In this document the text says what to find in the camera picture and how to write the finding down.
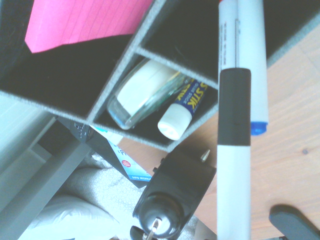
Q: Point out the white marker with black cap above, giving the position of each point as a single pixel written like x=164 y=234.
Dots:
x=233 y=150

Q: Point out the grey fabric desk holder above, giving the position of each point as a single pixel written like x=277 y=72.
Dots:
x=117 y=75

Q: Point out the white marker with blue end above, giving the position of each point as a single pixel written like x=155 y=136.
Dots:
x=252 y=62

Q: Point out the blue yellow glue stick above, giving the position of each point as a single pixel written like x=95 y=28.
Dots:
x=180 y=115

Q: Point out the clear bottle with white label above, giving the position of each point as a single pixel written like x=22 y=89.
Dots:
x=140 y=90

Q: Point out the light blue white book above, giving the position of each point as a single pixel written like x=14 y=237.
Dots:
x=127 y=162

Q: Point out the black twin-bell alarm clock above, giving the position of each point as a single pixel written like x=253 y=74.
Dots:
x=175 y=190

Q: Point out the white patterned cloth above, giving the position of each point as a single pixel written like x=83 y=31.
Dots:
x=82 y=217

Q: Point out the pink sticky note pad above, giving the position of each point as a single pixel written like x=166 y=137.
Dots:
x=82 y=22

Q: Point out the black headphone hanger clamp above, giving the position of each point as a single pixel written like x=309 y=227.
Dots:
x=292 y=222

